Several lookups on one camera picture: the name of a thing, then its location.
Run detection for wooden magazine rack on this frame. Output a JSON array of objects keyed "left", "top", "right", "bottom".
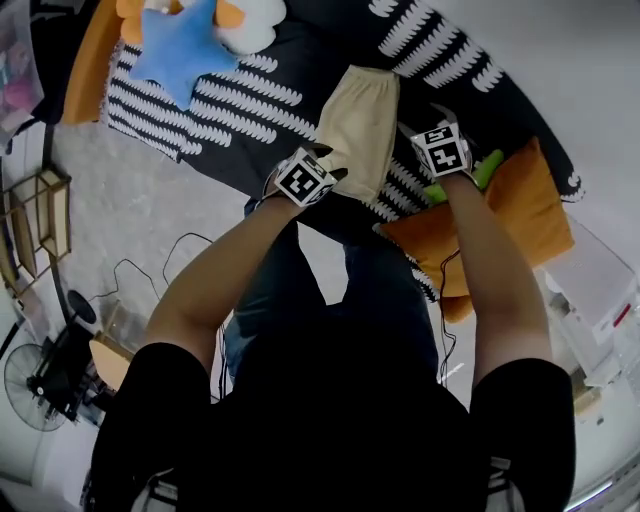
[{"left": 0, "top": 167, "right": 74, "bottom": 301}]

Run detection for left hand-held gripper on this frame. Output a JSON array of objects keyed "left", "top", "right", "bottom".
[{"left": 263, "top": 142, "right": 349, "bottom": 207}]

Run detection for black white patterned blanket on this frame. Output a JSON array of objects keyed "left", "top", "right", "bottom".
[{"left": 102, "top": 0, "right": 586, "bottom": 304}]

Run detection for black round stand base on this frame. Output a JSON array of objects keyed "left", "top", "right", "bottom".
[{"left": 67, "top": 289, "right": 97, "bottom": 324}]

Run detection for pale yellow shorts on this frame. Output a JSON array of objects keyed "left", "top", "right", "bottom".
[{"left": 313, "top": 64, "right": 401, "bottom": 205}]

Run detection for person's right forearm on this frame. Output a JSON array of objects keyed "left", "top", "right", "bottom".
[{"left": 439, "top": 172, "right": 554, "bottom": 389}]

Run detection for white flower pillow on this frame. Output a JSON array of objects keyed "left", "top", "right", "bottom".
[{"left": 144, "top": 0, "right": 287, "bottom": 55}]

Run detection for green plush toy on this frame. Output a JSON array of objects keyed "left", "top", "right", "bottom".
[{"left": 423, "top": 148, "right": 505, "bottom": 204}]

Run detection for clear plastic storage box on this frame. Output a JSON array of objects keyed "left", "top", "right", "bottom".
[{"left": 0, "top": 0, "right": 46, "bottom": 146}]

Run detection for thin black cable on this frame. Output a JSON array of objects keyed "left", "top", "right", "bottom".
[
  {"left": 437, "top": 247, "right": 464, "bottom": 386},
  {"left": 87, "top": 232, "right": 216, "bottom": 306}
]

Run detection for black floor fan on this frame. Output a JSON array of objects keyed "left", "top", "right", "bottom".
[{"left": 3, "top": 343, "right": 71, "bottom": 432}]

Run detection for orange flower pillow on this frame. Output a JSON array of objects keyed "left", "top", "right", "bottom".
[{"left": 115, "top": 0, "right": 151, "bottom": 44}]

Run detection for orange cushion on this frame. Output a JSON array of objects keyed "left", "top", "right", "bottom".
[{"left": 379, "top": 135, "right": 576, "bottom": 325}]

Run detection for person's black shirt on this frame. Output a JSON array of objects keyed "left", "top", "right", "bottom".
[{"left": 89, "top": 299, "right": 576, "bottom": 512}]

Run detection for blue star pillow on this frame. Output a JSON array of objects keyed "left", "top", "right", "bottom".
[{"left": 128, "top": 0, "right": 240, "bottom": 112}]

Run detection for person's left forearm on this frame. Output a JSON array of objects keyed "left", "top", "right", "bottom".
[{"left": 144, "top": 194, "right": 306, "bottom": 371}]

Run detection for white cabinet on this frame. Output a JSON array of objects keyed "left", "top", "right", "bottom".
[{"left": 542, "top": 214, "right": 640, "bottom": 426}]

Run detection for person's blue jeans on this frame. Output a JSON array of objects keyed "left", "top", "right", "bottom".
[{"left": 222, "top": 197, "right": 441, "bottom": 386}]

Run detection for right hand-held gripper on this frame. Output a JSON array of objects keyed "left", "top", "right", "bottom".
[{"left": 397, "top": 102, "right": 480, "bottom": 179}]

